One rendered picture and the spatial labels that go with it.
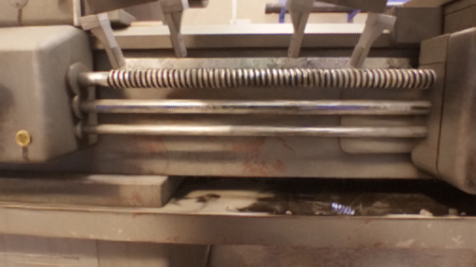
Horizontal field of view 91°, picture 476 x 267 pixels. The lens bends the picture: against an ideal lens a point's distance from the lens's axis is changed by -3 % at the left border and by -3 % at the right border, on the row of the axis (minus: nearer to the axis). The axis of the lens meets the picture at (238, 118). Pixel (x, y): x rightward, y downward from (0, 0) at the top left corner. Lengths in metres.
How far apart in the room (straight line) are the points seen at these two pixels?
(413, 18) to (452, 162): 0.31
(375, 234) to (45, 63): 0.70
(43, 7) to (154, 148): 0.42
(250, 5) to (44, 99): 3.65
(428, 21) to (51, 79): 0.80
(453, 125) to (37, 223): 0.82
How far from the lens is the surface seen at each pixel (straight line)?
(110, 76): 0.59
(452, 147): 0.59
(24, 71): 0.60
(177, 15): 0.47
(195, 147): 0.63
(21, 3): 0.80
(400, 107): 0.60
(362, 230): 0.54
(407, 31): 0.67
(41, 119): 0.59
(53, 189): 0.78
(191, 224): 0.51
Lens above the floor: 0.69
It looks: 7 degrees down
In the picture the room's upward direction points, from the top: straight up
